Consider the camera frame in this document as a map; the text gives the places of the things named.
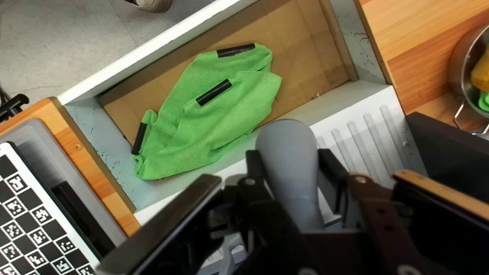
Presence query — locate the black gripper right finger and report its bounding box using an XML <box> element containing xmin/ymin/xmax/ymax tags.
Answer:
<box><xmin>316</xmin><ymin>150</ymin><xmax>455</xmax><ymax>275</ymax></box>

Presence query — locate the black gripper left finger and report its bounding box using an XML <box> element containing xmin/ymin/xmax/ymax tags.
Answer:
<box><xmin>229</xmin><ymin>150</ymin><xmax>324</xmax><ymax>275</ymax></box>

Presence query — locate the white sink basin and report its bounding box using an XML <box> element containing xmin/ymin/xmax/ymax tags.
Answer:
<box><xmin>60</xmin><ymin>0</ymin><xmax>423</xmax><ymax>220</ymax></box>

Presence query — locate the green cloth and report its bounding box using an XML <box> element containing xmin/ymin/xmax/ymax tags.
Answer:
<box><xmin>133</xmin><ymin>43</ymin><xmax>281</xmax><ymax>181</ymax></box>

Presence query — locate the yellow lemon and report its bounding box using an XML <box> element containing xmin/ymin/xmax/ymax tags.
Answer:
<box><xmin>471</xmin><ymin>48</ymin><xmax>489</xmax><ymax>92</ymax></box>

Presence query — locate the metal bowl with fruit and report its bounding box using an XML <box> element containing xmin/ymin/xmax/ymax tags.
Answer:
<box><xmin>448</xmin><ymin>25</ymin><xmax>489</xmax><ymax>129</ymax></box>

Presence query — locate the checkered calibration board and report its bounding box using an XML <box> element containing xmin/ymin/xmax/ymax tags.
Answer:
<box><xmin>0</xmin><ymin>142</ymin><xmax>99</xmax><ymax>275</ymax></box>

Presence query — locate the grey tray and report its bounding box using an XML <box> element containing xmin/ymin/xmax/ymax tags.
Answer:
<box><xmin>0</xmin><ymin>119</ymin><xmax>127</xmax><ymax>258</ymax></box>

